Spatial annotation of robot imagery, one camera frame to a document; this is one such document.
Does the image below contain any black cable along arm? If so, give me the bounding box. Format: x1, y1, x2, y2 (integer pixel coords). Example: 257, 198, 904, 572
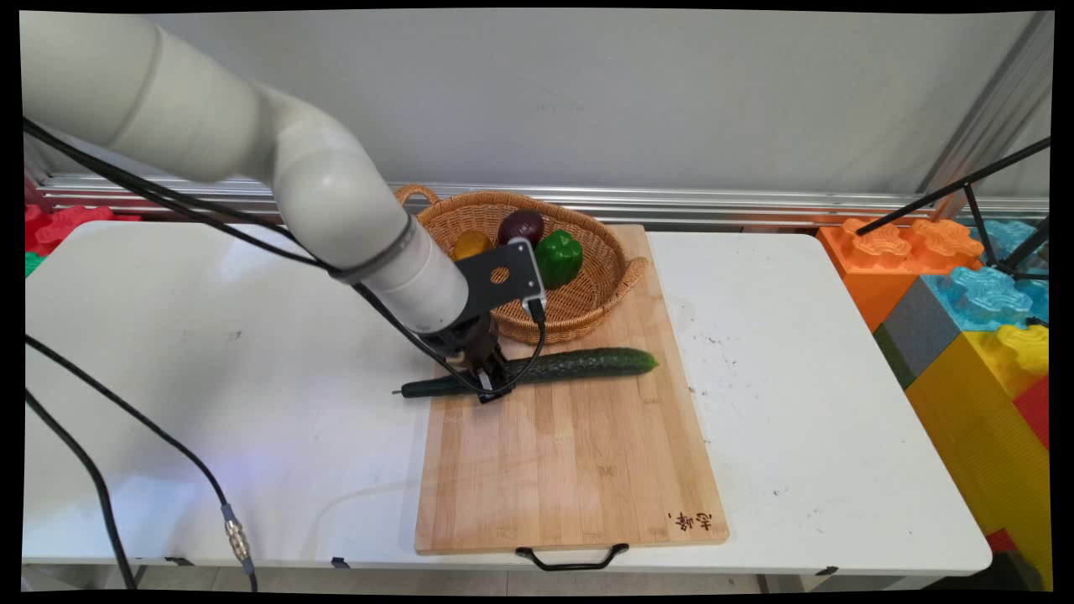
23, 117, 548, 397

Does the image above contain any red foam puzzle block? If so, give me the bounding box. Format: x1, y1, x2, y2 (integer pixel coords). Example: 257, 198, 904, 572
25, 206, 142, 257

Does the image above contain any black cable with metal connector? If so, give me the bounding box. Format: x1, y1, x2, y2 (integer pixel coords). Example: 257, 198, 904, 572
23, 334, 258, 592

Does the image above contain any long green cucumber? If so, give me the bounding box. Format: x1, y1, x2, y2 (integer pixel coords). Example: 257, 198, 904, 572
392, 347, 660, 399

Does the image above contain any orange foam block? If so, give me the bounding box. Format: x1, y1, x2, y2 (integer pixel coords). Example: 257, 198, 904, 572
818, 218, 985, 332

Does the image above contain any black tripod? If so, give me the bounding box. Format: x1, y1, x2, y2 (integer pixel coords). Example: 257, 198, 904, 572
856, 138, 1051, 282

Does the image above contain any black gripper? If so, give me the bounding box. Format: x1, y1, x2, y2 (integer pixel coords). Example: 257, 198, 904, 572
417, 312, 514, 405

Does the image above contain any red foam block beside yellow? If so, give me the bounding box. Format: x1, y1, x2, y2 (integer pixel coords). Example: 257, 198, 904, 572
1014, 377, 1051, 450

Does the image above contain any black cutting board handle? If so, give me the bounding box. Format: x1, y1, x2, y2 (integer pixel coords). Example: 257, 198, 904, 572
515, 544, 630, 572

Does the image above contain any plain black cable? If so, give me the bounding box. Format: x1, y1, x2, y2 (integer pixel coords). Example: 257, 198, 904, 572
23, 388, 138, 590

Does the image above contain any aluminium rail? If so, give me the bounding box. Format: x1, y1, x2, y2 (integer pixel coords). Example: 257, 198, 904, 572
34, 174, 1050, 226

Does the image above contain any yellow fruit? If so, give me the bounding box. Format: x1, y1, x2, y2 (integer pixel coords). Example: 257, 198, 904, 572
452, 230, 494, 262

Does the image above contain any purple onion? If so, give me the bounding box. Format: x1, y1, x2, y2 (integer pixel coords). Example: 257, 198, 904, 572
497, 210, 546, 248

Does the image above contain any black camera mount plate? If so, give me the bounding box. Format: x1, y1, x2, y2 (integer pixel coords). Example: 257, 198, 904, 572
453, 243, 542, 320

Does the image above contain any gray foam block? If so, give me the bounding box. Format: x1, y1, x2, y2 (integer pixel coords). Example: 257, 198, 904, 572
873, 277, 962, 391

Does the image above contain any woven wicker basket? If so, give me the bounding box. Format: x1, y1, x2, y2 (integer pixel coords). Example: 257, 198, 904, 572
394, 185, 649, 346

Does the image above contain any blue foam block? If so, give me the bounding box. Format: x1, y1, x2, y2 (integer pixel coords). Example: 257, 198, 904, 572
921, 266, 1050, 333
971, 220, 1050, 269

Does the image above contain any wooden cutting board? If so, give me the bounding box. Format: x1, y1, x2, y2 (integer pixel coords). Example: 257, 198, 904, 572
414, 223, 730, 556

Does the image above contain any green bell pepper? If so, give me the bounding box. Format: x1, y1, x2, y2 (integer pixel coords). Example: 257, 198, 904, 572
534, 230, 585, 290

